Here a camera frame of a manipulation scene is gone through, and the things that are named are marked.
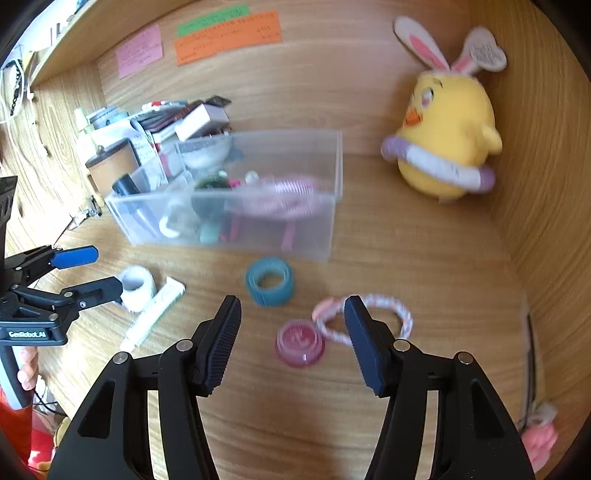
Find pink scissors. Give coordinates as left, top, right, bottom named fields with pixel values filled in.
left=222, top=215, right=296, bottom=250

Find green paper note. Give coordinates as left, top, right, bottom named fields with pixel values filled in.
left=176, top=4, right=251, bottom=38

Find pink paper note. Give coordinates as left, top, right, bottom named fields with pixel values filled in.
left=115, top=24, right=165, bottom=79

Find person's left hand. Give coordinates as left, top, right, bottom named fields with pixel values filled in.
left=17, top=345, right=40, bottom=391

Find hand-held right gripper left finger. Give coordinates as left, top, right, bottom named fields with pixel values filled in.
left=46, top=295, right=243, bottom=480

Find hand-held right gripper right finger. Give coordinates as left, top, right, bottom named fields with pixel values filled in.
left=344, top=295, right=536, bottom=480

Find white tape roll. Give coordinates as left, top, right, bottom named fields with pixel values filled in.
left=116, top=266, right=158, bottom=315

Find black cord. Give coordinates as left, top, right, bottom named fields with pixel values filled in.
left=522, top=300, right=542, bottom=416

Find wooden shelf board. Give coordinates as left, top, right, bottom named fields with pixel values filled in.
left=28, top=0, right=116, bottom=86

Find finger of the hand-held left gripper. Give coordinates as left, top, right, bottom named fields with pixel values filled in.
left=4, top=246, right=100, bottom=283
left=9, top=276, right=124, bottom=319

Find white ointment tube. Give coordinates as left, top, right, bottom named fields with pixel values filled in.
left=120, top=276, right=186, bottom=350

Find clear plastic storage bin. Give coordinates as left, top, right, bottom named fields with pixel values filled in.
left=104, top=129, right=345, bottom=264

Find pink mesh pouch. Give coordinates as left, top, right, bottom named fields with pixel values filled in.
left=231, top=173, right=324, bottom=220

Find teal tape roll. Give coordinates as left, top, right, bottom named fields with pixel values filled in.
left=245, top=257, right=295, bottom=308

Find pink paw toy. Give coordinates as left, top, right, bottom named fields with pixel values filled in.
left=519, top=401, right=559, bottom=472

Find green glass jar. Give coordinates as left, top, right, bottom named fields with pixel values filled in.
left=191, top=173, right=236, bottom=220

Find brown lidded ceramic mug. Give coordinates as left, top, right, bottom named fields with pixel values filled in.
left=85, top=138, right=141, bottom=197

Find red clothing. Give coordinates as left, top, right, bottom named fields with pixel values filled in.
left=0, top=388, right=56, bottom=467

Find orange paper note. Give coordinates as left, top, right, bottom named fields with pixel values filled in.
left=174, top=11, right=283, bottom=66

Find pink round jar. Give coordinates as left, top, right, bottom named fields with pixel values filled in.
left=276, top=319, right=326, bottom=368

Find white ceramic bowl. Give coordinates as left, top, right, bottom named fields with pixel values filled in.
left=178, top=136, right=232, bottom=169

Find pink white hair tie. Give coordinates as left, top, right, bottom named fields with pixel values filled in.
left=311, top=294, right=414, bottom=344

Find yellow chick plush toy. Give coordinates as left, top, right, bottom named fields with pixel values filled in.
left=381, top=16, right=508, bottom=204

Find stack of papers and booklets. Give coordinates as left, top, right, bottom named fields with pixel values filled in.
left=129, top=97, right=232, bottom=185

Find white cardboard box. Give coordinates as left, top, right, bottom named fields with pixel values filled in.
left=174, top=104, right=230, bottom=141

